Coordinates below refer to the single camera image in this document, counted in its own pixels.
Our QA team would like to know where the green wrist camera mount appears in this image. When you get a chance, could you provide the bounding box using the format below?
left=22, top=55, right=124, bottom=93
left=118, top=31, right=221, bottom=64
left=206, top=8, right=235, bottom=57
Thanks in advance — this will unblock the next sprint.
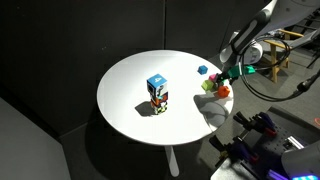
left=228, top=65, right=256, bottom=80

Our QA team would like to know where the white table leg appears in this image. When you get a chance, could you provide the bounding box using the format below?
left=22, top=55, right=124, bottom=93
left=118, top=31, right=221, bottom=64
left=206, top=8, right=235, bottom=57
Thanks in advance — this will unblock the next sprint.
left=164, top=145, right=180, bottom=178

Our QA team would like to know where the light green block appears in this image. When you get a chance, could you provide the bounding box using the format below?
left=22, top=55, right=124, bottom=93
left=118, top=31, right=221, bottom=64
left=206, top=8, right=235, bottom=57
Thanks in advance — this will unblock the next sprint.
left=201, top=79, right=215, bottom=92

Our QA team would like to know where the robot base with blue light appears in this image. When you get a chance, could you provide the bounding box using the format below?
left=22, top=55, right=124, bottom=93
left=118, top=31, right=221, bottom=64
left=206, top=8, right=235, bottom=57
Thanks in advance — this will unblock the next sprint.
left=280, top=139, right=320, bottom=180

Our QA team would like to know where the wooden chair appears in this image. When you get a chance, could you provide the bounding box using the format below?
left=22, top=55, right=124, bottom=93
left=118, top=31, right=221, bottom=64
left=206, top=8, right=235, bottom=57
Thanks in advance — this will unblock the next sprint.
left=258, top=29, right=305, bottom=84

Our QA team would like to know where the purple clamp with orange tips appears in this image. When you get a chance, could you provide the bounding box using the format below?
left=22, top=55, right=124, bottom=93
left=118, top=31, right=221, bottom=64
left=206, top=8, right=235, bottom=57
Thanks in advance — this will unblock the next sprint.
left=233, top=111, right=279, bottom=136
left=209, top=134, right=261, bottom=168

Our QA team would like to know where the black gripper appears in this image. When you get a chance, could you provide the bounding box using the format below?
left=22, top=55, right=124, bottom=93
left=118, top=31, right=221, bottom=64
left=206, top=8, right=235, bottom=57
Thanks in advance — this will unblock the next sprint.
left=215, top=70, right=234, bottom=89

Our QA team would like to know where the blue block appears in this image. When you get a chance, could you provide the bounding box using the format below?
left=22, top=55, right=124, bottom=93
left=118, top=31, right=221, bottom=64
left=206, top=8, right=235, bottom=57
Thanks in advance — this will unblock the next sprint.
left=197, top=65, right=209, bottom=75

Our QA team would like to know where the picture cube with blue face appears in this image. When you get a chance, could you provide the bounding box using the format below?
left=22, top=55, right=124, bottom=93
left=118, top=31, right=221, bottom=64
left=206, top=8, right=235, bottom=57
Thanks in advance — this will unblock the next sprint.
left=146, top=73, right=168, bottom=98

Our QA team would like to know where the orange block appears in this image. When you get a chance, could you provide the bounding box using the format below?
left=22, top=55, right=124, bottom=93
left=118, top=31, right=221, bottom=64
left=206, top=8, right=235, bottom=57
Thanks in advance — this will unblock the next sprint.
left=217, top=85, right=231, bottom=98

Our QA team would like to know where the picture cube with orange face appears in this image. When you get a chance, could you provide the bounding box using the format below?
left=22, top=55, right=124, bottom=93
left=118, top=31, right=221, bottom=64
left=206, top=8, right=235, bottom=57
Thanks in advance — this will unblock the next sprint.
left=149, top=91, right=169, bottom=115

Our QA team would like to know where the black perforated mounting board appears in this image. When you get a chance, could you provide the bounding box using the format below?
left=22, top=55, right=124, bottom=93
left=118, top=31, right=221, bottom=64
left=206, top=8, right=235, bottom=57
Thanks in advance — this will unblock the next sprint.
left=238, top=113, right=320, bottom=180

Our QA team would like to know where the aluminium rail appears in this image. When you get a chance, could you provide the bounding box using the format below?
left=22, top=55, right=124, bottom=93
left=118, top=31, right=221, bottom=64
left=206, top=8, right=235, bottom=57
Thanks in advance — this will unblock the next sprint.
left=287, top=135, right=306, bottom=151
left=266, top=168, right=288, bottom=180

